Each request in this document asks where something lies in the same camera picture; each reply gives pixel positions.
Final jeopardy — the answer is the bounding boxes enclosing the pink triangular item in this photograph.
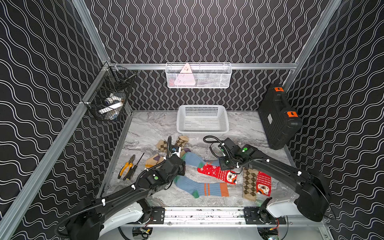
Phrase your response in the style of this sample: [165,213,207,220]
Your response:
[174,63,196,87]

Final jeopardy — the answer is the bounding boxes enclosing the red christmas sock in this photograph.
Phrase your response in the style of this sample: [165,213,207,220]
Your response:
[197,164,237,185]
[256,172,272,197]

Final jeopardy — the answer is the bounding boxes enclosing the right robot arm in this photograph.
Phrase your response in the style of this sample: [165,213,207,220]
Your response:
[218,138,331,222]

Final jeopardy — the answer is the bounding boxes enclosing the black screwdriver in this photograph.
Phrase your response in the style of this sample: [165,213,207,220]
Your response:
[123,155,138,181]

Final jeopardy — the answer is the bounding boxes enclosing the beige argyle sock right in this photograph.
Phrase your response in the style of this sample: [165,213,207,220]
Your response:
[243,169,259,202]

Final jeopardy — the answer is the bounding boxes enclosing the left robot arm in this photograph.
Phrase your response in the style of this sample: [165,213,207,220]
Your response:
[54,155,186,240]

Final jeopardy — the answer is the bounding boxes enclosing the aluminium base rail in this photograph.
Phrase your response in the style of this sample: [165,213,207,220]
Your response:
[125,206,325,227]

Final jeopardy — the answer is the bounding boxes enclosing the white plastic basket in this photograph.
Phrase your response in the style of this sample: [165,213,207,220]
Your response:
[177,105,230,137]

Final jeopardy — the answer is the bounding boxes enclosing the black tool case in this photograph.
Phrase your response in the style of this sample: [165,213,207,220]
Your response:
[259,85,303,150]

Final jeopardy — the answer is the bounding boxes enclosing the blue sock green toe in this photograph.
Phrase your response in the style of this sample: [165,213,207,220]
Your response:
[182,152,220,168]

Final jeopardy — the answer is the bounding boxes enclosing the beige argyle sock left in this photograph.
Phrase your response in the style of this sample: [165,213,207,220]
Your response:
[156,136,190,153]

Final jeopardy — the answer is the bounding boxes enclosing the cream purple striped sock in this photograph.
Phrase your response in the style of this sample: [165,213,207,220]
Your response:
[180,148,191,158]

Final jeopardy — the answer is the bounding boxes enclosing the white wire wall basket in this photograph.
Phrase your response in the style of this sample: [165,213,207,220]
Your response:
[165,63,233,89]

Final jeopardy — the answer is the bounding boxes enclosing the yellow handled pliers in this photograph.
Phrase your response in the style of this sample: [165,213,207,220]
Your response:
[118,155,136,180]

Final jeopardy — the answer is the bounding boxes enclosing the blue orange striped sock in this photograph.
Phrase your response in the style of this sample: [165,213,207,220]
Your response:
[174,176,230,199]

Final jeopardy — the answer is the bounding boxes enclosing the black wire wall basket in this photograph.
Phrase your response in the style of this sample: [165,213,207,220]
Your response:
[86,66,138,122]

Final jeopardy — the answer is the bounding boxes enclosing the beige argyle sock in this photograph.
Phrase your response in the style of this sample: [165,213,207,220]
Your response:
[243,169,259,202]
[156,136,190,153]

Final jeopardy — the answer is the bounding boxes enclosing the white items in black basket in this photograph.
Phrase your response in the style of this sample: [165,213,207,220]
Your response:
[98,93,126,120]

